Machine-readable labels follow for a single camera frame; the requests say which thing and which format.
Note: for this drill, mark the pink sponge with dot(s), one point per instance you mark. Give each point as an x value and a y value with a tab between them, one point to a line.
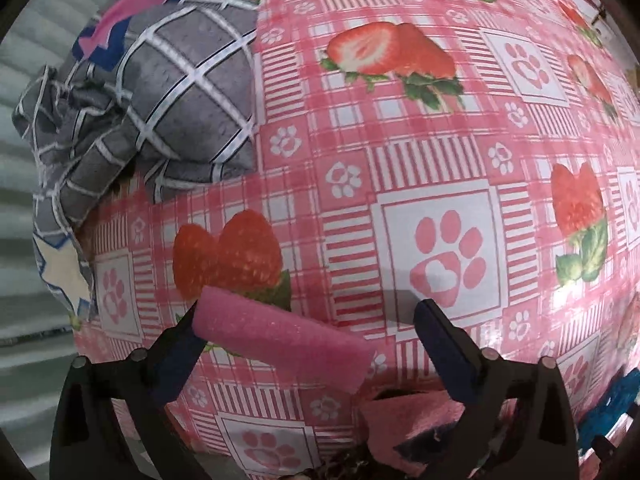
394	421
297	346

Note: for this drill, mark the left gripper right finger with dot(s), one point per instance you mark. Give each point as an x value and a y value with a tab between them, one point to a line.
516	423

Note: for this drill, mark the pink strawberry paw tablecloth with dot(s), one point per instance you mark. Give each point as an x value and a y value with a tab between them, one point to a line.
484	153

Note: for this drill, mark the grey checked star cloth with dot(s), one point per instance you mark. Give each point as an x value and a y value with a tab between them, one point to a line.
164	87

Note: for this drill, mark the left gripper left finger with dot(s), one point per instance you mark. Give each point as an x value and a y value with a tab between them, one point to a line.
87	441

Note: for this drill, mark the blue cloth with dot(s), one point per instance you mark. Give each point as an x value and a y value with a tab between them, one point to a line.
614	403

